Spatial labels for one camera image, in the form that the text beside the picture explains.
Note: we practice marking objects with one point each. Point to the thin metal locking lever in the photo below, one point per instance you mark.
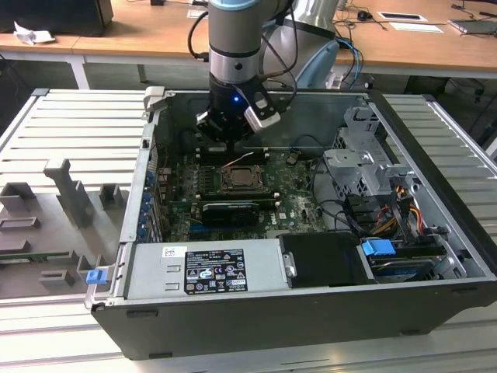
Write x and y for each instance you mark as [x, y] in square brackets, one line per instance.
[244, 156]

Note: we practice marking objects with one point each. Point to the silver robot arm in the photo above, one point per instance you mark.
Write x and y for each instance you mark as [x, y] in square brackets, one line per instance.
[233, 31]

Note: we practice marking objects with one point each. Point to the RAM slot with white clips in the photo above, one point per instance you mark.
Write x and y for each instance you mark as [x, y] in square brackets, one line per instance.
[256, 150]
[277, 203]
[260, 156]
[276, 195]

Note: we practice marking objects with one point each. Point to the CPU socket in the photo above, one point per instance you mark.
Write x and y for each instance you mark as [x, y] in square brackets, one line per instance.
[222, 189]

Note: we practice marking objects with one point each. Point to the grey case latch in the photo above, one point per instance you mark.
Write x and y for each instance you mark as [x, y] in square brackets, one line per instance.
[155, 97]

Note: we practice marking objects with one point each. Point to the silver coin cell battery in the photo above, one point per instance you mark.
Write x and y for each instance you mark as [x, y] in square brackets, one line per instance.
[292, 159]

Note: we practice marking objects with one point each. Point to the green motherboard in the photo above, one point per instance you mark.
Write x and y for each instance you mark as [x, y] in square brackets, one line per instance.
[295, 182]

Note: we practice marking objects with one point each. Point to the long wooden desk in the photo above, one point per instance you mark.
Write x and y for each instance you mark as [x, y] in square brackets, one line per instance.
[136, 35]

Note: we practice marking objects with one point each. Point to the white power adapter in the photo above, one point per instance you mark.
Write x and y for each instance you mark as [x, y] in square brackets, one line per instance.
[334, 81]

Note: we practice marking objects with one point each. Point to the black graphics card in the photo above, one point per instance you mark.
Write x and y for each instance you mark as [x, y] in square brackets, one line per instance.
[233, 215]

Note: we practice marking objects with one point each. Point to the silver perforated drive cage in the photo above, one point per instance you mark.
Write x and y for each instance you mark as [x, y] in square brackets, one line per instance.
[349, 159]

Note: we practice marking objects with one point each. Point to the black computer mouse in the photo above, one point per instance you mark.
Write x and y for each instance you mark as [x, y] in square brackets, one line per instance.
[365, 15]

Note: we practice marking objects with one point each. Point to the silver power supply unit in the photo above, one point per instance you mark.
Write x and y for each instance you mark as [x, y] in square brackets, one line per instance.
[155, 268]

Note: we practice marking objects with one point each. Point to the black box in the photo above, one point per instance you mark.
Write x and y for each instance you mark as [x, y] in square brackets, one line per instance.
[58, 15]

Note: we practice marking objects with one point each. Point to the black plastic shroud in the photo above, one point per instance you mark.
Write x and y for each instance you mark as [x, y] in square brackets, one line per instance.
[322, 260]

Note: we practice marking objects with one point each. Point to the crumpled white paper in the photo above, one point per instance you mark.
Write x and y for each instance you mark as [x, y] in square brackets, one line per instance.
[31, 35]

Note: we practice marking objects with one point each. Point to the hard disk in blue carrier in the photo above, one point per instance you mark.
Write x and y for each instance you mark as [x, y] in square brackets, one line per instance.
[376, 248]

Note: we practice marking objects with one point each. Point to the grey parts rack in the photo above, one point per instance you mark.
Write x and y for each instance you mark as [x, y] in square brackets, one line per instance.
[50, 233]

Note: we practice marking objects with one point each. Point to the blue case latch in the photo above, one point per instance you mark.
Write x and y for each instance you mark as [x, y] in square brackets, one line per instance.
[96, 277]

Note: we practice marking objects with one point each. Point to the black silver PC case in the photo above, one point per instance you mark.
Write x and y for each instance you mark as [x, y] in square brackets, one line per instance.
[272, 330]

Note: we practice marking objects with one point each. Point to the green RAM stick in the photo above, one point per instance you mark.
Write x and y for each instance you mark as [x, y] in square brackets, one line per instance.
[35, 256]

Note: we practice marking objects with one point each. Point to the grey laptop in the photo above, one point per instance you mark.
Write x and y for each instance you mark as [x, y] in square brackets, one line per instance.
[473, 27]

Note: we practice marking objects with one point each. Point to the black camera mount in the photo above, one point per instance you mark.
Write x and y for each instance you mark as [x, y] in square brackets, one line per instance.
[258, 95]

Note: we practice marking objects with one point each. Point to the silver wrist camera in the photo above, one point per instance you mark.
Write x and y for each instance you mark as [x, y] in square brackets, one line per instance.
[264, 120]

